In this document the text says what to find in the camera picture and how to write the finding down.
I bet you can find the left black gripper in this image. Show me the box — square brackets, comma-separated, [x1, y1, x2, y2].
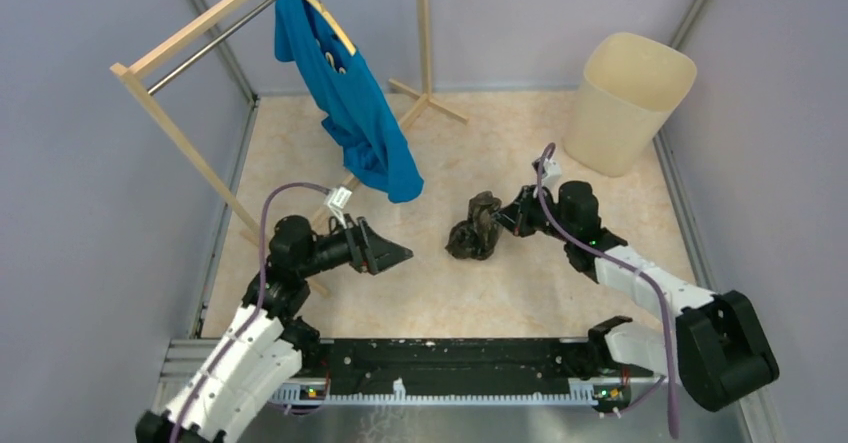
[298, 213, 413, 277]

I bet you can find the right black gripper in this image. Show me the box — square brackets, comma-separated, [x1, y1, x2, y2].
[491, 184, 575, 243]

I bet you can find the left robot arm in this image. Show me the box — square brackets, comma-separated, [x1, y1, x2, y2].
[135, 215, 414, 442]

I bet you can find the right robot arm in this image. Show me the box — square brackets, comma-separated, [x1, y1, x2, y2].
[494, 181, 780, 412]

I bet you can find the cream plastic trash bin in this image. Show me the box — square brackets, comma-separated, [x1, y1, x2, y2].
[563, 32, 698, 177]

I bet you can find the blue t-shirt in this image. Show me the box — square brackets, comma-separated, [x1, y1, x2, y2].
[274, 0, 424, 203]

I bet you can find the wooden clothes hanger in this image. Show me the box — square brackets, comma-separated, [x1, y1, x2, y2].
[305, 0, 357, 56]

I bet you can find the wooden clothes rack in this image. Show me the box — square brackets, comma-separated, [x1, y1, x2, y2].
[109, 0, 469, 298]

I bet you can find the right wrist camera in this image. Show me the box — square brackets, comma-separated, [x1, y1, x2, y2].
[532, 156, 562, 190]

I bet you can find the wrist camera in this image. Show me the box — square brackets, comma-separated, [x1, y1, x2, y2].
[324, 185, 352, 227]
[532, 156, 562, 190]

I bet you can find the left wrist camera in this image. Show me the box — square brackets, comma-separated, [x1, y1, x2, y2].
[324, 185, 352, 227]

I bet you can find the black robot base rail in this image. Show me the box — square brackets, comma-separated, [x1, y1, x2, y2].
[289, 338, 650, 396]

